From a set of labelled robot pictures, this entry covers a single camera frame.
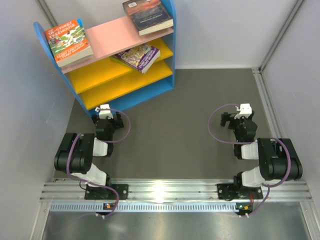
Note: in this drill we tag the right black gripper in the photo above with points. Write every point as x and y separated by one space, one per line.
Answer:
226 117

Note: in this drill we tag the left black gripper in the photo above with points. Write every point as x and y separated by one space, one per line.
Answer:
117 123

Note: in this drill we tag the lime 65-storey treehouse book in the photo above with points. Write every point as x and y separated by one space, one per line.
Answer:
124 62

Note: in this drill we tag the purple 52-storey treehouse book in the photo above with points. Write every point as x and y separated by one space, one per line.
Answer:
142 57

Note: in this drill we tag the orange 78-storey treehouse book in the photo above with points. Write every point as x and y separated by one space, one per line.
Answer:
68 43

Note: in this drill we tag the dark two cities book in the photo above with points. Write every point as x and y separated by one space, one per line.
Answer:
148 16

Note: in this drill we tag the light blue 26-storey book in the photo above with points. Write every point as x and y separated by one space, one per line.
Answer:
80 22

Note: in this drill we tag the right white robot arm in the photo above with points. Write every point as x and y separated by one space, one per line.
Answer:
277 159

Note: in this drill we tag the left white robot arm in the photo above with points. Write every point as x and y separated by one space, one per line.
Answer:
76 152

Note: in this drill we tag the colourful wooden bookshelf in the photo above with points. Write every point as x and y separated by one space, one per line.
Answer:
100 80

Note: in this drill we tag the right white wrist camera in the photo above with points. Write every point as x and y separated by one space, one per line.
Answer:
244 110

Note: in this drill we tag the aluminium mounting rail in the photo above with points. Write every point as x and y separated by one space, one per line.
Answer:
171 190

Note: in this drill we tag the perforated cable tray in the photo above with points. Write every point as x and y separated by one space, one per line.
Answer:
142 207

